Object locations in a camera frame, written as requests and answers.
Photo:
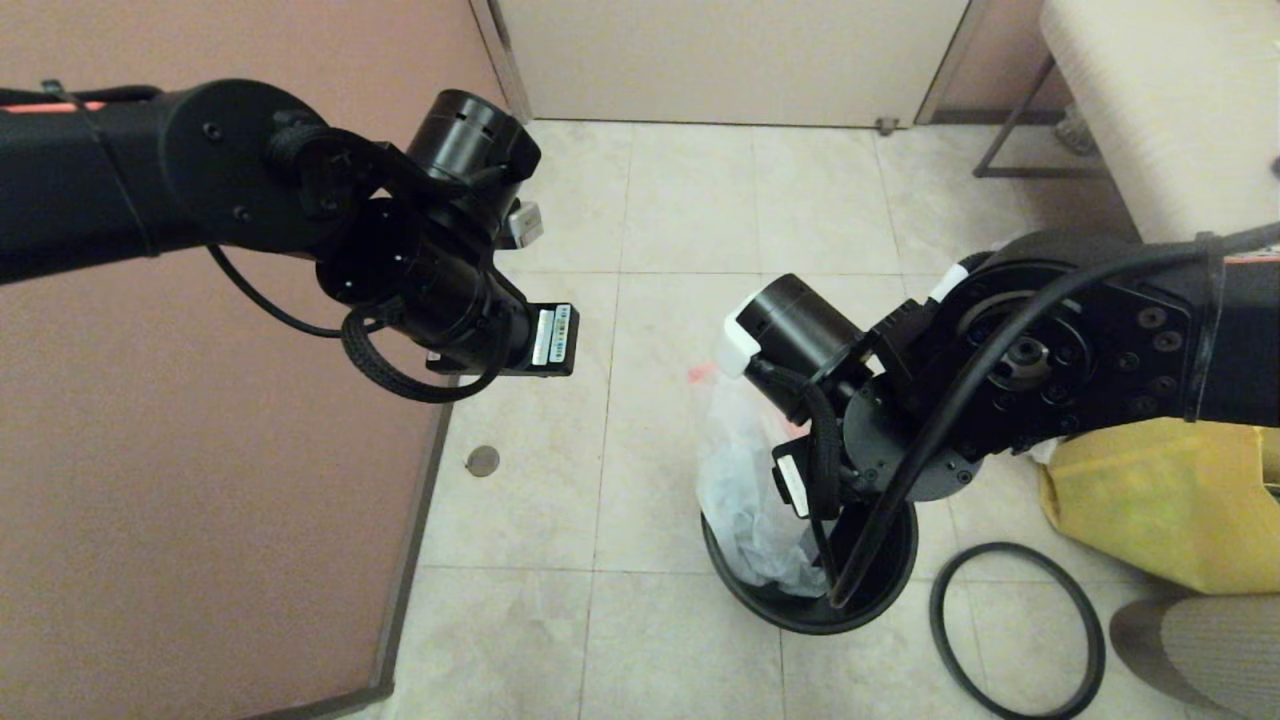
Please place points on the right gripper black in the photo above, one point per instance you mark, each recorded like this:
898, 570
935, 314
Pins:
900, 450

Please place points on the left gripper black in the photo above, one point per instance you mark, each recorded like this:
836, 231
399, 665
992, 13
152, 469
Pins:
440, 290

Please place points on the white cartoon-print plastic bag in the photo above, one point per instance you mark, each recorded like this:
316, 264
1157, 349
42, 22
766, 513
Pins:
740, 500

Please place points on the black round trash bin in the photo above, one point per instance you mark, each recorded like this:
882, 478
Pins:
800, 615

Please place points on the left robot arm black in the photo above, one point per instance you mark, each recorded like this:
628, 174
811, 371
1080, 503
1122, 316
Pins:
100, 180

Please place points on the yellow fabric tote bag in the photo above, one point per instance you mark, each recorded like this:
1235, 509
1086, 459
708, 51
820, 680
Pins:
1150, 520

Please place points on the small grey round floor disc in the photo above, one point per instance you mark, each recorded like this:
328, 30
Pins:
483, 462

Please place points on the small clear plastic item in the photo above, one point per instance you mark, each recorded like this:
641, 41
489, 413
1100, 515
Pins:
1075, 135

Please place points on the beige door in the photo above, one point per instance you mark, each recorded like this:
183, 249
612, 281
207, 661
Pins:
730, 60

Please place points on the grey ribbed cylinder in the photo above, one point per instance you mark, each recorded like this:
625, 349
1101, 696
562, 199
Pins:
1220, 650

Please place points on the white wood-grain table top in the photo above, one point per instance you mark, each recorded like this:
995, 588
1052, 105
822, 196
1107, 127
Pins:
1180, 100

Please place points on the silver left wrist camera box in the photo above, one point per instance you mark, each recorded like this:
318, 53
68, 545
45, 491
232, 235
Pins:
524, 225

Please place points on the left wrist camera black cylinder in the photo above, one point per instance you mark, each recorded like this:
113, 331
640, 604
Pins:
470, 140

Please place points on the wrist camera black cylinder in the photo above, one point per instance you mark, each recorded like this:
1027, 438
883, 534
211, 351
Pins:
470, 140
800, 320

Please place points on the right wrist camera black cylinder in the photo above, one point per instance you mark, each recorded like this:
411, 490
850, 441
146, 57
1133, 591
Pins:
800, 320

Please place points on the dark metal table frame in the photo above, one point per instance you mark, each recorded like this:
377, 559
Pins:
1030, 174

